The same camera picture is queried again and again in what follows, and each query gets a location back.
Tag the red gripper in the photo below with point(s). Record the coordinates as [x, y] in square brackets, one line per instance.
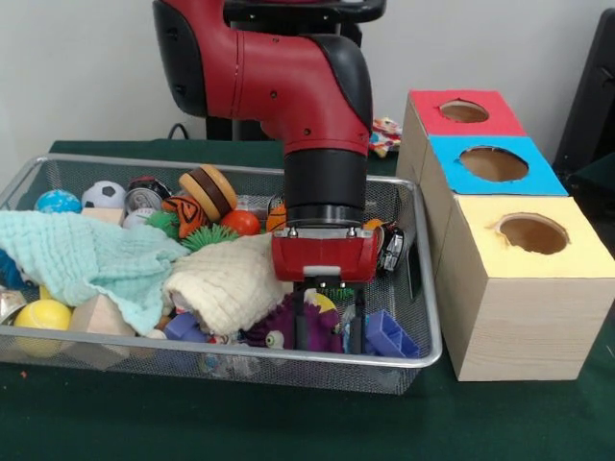
[324, 257]

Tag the colourful packet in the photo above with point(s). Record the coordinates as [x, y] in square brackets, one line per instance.
[386, 137]

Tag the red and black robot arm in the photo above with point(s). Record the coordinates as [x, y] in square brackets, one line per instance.
[288, 72]

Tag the wooden box with three holes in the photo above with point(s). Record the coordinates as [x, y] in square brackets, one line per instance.
[528, 326]

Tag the purple rubber toy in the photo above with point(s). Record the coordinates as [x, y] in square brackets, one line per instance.
[322, 331]

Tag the yellow ball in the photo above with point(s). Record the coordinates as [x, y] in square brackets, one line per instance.
[42, 317]
[327, 302]

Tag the cream white cloth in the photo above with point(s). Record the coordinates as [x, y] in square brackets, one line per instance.
[230, 278]

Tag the dark green tablecloth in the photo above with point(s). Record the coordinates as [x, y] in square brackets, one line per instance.
[288, 422]

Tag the toy burger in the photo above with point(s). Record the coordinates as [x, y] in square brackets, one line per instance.
[209, 192]

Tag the mint green cloth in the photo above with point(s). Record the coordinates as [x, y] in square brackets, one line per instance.
[96, 254]

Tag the black and white football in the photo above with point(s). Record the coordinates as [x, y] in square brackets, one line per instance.
[103, 194]

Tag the blue globe ball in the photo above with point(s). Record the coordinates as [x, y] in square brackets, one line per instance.
[57, 201]

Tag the black upright panel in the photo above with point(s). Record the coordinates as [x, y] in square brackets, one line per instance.
[596, 96]

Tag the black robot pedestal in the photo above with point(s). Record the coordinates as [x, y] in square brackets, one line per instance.
[355, 14]

